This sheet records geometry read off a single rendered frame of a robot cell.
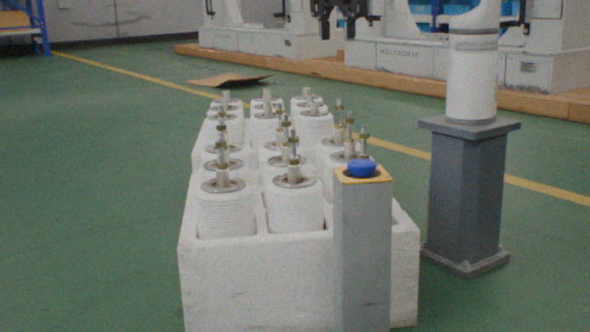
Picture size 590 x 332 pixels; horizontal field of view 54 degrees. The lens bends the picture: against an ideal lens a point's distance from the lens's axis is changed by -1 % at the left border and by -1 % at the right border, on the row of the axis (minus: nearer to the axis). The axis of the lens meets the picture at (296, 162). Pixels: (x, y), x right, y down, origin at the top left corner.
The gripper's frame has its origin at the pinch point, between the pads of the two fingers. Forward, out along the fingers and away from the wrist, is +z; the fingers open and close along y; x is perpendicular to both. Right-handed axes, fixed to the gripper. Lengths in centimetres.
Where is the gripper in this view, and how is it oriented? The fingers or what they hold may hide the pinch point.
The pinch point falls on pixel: (336, 33)
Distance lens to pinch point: 117.3
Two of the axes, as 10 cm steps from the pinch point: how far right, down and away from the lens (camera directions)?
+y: -6.4, -2.0, 7.4
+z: 0.3, 9.6, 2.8
